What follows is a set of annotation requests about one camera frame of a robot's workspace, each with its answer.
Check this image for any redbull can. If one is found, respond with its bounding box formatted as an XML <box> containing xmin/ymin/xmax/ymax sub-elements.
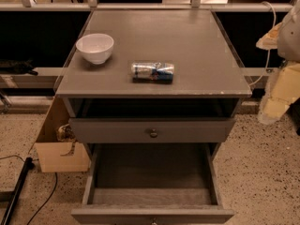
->
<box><xmin>131</xmin><ymin>62</ymin><xmax>174</xmax><ymax>83</ymax></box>

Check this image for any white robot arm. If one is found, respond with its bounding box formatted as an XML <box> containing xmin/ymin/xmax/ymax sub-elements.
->
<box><xmin>256</xmin><ymin>4</ymin><xmax>300</xmax><ymax>125</ymax></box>

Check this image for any black object on shelf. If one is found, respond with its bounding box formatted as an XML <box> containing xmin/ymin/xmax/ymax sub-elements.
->
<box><xmin>0</xmin><ymin>60</ymin><xmax>38</xmax><ymax>76</ymax></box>

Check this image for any white bowl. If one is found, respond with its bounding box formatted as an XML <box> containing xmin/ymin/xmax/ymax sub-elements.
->
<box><xmin>76</xmin><ymin>34</ymin><xmax>114</xmax><ymax>65</ymax></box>

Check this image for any white cable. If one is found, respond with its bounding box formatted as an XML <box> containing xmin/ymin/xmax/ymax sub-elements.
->
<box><xmin>248</xmin><ymin>1</ymin><xmax>278</xmax><ymax>87</ymax></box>

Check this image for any grey upper drawer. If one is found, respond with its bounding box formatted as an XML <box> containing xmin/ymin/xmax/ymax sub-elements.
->
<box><xmin>69</xmin><ymin>118</ymin><xmax>235</xmax><ymax>143</ymax></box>

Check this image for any black bar on floor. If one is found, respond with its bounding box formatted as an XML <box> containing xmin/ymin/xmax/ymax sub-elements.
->
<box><xmin>0</xmin><ymin>157</ymin><xmax>35</xmax><ymax>225</ymax></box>

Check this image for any open grey middle drawer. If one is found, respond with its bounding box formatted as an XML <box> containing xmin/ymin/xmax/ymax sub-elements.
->
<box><xmin>71</xmin><ymin>143</ymin><xmax>234</xmax><ymax>225</ymax></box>

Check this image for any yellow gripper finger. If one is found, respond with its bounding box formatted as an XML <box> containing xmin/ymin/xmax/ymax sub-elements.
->
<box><xmin>258</xmin><ymin>62</ymin><xmax>300</xmax><ymax>125</ymax></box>
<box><xmin>256</xmin><ymin>22</ymin><xmax>281</xmax><ymax>50</ymax></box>

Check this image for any grey drawer cabinet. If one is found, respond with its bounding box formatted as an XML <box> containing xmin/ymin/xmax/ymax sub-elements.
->
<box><xmin>55</xmin><ymin>9</ymin><xmax>253</xmax><ymax>161</ymax></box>

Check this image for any black floor cable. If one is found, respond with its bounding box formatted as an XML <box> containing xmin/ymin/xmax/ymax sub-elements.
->
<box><xmin>0</xmin><ymin>154</ymin><xmax>59</xmax><ymax>225</ymax></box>

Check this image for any cardboard box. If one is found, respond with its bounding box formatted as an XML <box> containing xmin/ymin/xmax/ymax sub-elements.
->
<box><xmin>35</xmin><ymin>97</ymin><xmax>90</xmax><ymax>173</ymax></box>

